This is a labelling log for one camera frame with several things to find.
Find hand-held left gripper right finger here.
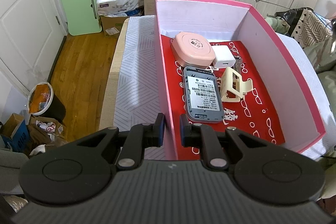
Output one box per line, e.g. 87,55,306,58
180,114,271,170

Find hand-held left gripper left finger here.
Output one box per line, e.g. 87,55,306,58
76,113,166,172

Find grey portable router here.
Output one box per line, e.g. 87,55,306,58
182,66,225,123

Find cream hair claw clip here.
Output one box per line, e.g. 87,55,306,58
220,67,254,102

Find pink square case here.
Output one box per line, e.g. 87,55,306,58
171,32,216,68

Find white charger block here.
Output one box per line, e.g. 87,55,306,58
211,45,236,69

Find bunch of metal keys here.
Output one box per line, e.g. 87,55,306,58
232,55,246,72

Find pink cardboard box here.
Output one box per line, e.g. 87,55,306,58
155,0,326,161

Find white quilted mattress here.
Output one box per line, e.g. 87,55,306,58
99,15,336,161

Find red patterned paper liner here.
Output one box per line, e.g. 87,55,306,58
161,34,286,161

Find black trash bin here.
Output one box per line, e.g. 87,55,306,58
28,82,66,125

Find brown cardboard box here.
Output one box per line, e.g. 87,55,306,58
100,14,130,37

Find brown paper bag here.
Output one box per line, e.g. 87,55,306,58
28,116,67,156

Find white tissue multipack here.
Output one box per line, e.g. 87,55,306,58
97,0,144,17

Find blue printed carton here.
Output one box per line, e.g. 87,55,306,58
0,113,30,153

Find pale green cloth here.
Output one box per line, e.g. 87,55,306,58
265,15,289,35

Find green folding table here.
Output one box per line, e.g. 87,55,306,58
57,0,103,36

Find green puffer jacket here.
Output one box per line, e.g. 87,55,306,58
302,39,336,199

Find black and white patterned bag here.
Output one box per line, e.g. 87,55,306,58
274,7,336,47

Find white panel door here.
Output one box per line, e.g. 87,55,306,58
0,0,65,98

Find light wooden bed frame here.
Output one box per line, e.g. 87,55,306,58
99,17,130,131

